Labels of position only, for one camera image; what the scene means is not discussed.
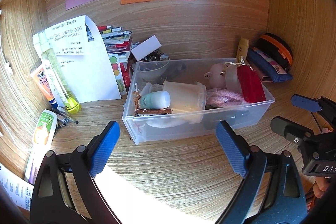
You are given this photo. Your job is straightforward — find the brown snack bar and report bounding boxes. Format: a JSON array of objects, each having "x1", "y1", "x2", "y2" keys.
[{"x1": 135, "y1": 108, "x2": 173, "y2": 117}]

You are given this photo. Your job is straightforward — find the white green lotion tube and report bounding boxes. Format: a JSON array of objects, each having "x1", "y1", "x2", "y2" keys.
[{"x1": 25, "y1": 110, "x2": 58, "y2": 184}]

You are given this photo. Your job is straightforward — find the bowl of trinkets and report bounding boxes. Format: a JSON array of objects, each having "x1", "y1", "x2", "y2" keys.
[{"x1": 140, "y1": 50, "x2": 169, "y2": 62}]

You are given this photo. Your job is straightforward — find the white paper sheets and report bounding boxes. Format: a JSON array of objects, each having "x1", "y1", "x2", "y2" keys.
[{"x1": 42, "y1": 15, "x2": 121, "y2": 103}]

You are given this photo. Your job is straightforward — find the small white box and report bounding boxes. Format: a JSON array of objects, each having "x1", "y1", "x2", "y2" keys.
[{"x1": 131, "y1": 35, "x2": 162, "y2": 61}]

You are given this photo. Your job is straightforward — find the black orange zip case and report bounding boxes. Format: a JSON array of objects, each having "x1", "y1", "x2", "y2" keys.
[{"x1": 255, "y1": 33, "x2": 293, "y2": 72}]

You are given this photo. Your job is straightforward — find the white drawstring cloth bag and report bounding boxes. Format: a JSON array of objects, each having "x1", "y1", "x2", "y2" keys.
[{"x1": 133, "y1": 81, "x2": 190, "y2": 128}]

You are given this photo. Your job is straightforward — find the red velvet pouch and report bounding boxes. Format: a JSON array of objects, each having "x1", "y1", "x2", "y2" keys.
[{"x1": 236, "y1": 65, "x2": 266, "y2": 103}]

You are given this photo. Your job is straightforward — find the clear glass bowl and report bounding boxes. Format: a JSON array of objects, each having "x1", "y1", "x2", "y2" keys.
[{"x1": 134, "y1": 60, "x2": 170, "y2": 82}]

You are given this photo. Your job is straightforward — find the cream yellow lotion bottle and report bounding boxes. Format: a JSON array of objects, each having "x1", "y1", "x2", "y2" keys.
[{"x1": 236, "y1": 37, "x2": 249, "y2": 59}]

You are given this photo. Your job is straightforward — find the clear plastic storage bin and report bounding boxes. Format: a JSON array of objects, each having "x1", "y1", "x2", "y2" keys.
[{"x1": 122, "y1": 59, "x2": 275, "y2": 144}]

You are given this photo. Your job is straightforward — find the yellow green spray bottle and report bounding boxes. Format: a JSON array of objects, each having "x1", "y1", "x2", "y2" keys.
[{"x1": 38, "y1": 31, "x2": 81, "y2": 114}]

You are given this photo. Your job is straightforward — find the printed receipt paper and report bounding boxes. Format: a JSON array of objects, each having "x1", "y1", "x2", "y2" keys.
[{"x1": 0, "y1": 164, "x2": 34, "y2": 211}]

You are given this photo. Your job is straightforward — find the metal nail clippers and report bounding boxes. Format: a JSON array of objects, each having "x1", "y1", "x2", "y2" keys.
[{"x1": 51, "y1": 107, "x2": 79, "y2": 130}]

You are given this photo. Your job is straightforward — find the blue patchwork pencil pouch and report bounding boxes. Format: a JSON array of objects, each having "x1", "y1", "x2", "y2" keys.
[{"x1": 247, "y1": 47, "x2": 293, "y2": 83}]

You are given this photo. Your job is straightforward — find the small mint white bottle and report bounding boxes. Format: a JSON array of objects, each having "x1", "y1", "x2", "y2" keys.
[{"x1": 139, "y1": 91, "x2": 171, "y2": 109}]

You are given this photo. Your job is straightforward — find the stack of books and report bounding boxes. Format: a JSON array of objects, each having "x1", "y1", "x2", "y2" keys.
[{"x1": 98, "y1": 26, "x2": 133, "y2": 95}]

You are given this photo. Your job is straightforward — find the orange sunscreen tube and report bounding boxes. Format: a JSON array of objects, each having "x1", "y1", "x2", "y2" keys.
[{"x1": 30, "y1": 64, "x2": 58, "y2": 109}]

